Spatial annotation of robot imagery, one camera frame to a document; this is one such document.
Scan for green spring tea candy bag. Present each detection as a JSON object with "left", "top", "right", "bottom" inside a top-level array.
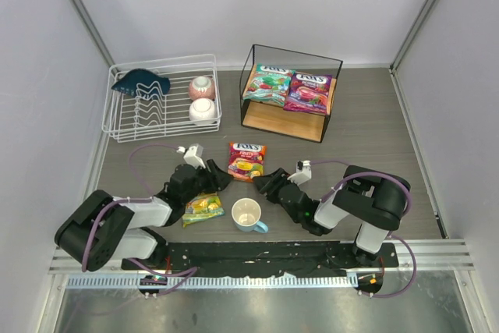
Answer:
[{"left": 182, "top": 193, "right": 225, "bottom": 228}]

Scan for orange fruits candy bag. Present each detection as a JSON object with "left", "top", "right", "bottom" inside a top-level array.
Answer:
[{"left": 228, "top": 142, "right": 267, "bottom": 182}]

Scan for light blue mug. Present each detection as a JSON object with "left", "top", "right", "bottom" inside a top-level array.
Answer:
[{"left": 231, "top": 198, "right": 269, "bottom": 234}]

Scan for teal mint candy bag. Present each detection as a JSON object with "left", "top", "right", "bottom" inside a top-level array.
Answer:
[{"left": 242, "top": 64, "right": 295, "bottom": 107}]

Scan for purple berries candy bag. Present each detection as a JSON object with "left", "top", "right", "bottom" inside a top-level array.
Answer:
[{"left": 283, "top": 72, "right": 336, "bottom": 115}]

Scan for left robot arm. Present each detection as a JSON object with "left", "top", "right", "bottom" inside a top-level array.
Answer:
[{"left": 55, "top": 159, "right": 233, "bottom": 272}]

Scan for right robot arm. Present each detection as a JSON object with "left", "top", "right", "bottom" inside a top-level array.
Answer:
[{"left": 253, "top": 161, "right": 412, "bottom": 268}]

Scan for black wood two-tier shelf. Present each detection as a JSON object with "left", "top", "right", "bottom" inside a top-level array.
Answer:
[{"left": 239, "top": 44, "right": 343, "bottom": 143}]

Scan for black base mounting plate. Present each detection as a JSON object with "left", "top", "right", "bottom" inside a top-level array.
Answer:
[{"left": 140, "top": 241, "right": 399, "bottom": 278}]

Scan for white ceramic bowl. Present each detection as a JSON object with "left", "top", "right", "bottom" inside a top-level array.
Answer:
[{"left": 189, "top": 98, "right": 217, "bottom": 126}]

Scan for pink ceramic bowl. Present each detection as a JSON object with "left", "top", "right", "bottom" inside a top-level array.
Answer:
[{"left": 189, "top": 76, "right": 215, "bottom": 101}]

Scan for dark blue plate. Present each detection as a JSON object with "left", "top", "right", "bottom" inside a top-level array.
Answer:
[{"left": 111, "top": 69, "right": 171, "bottom": 100}]

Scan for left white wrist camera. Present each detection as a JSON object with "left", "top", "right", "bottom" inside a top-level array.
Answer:
[{"left": 176, "top": 143, "right": 206, "bottom": 168}]

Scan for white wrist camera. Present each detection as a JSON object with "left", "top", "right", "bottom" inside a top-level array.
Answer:
[
  {"left": 288, "top": 160, "right": 312, "bottom": 186},
  {"left": 176, "top": 143, "right": 206, "bottom": 168}
]

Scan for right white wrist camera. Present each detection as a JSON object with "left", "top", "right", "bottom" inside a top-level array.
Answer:
[{"left": 288, "top": 160, "right": 312, "bottom": 186}]

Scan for white wire dish rack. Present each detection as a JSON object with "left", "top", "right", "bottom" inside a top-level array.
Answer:
[{"left": 101, "top": 54, "right": 222, "bottom": 143}]

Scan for white slotted cable duct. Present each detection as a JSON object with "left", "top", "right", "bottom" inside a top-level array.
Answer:
[{"left": 65, "top": 273, "right": 358, "bottom": 290}]

